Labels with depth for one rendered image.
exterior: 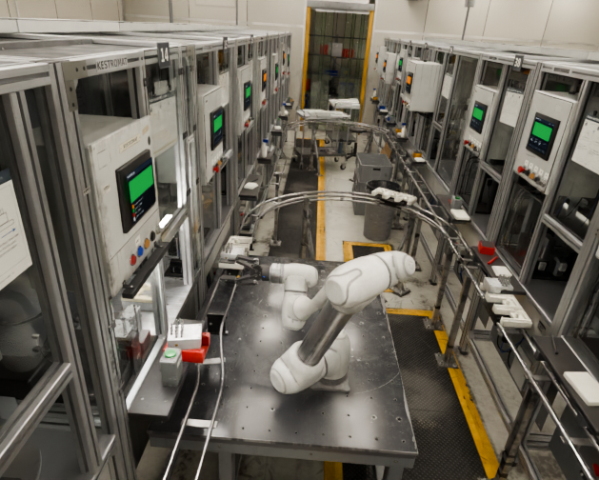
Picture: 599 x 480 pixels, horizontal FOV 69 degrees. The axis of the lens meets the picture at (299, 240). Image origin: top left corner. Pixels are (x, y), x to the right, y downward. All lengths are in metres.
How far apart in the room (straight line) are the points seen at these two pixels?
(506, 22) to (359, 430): 9.50
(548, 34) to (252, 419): 10.01
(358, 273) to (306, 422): 0.79
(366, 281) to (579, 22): 10.12
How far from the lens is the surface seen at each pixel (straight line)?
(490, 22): 10.51
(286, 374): 1.80
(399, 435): 1.96
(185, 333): 1.81
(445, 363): 3.41
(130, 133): 1.46
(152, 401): 1.72
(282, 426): 1.91
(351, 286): 1.34
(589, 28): 11.28
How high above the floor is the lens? 2.13
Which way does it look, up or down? 26 degrees down
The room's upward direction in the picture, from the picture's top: 4 degrees clockwise
